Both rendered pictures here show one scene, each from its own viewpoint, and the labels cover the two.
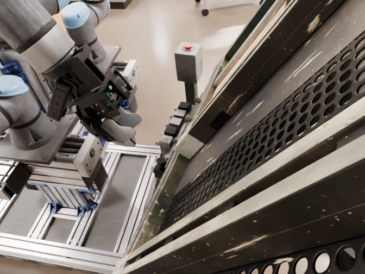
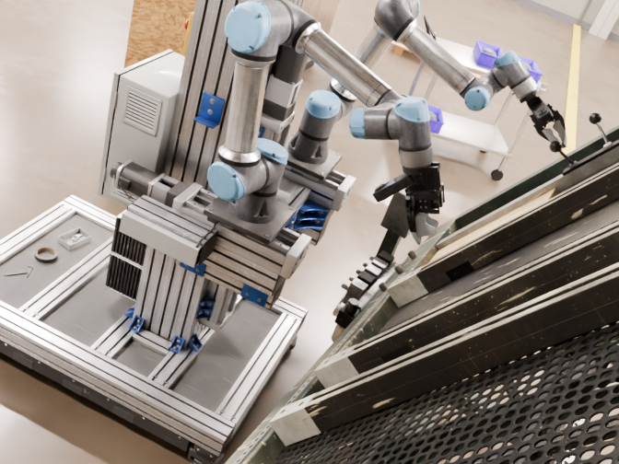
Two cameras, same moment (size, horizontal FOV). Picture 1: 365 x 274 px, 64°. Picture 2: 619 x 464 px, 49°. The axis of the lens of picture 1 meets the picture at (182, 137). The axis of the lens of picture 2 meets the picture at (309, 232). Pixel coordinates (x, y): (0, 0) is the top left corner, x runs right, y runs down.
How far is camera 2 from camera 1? 1.22 m
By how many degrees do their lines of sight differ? 15
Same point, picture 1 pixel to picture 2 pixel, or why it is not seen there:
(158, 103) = not seen: hidden behind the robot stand
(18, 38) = (414, 145)
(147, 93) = not seen: hidden behind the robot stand
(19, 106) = (276, 175)
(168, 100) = (316, 255)
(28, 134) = (261, 204)
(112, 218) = (216, 373)
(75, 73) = (425, 176)
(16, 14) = (423, 133)
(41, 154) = (262, 231)
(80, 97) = (416, 191)
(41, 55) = (419, 157)
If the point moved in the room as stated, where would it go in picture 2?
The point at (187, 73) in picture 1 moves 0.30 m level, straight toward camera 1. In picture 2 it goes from (398, 221) to (397, 262)
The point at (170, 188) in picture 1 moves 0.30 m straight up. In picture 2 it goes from (376, 325) to (413, 249)
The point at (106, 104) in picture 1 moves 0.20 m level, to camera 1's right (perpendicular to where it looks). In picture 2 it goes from (432, 203) to (510, 227)
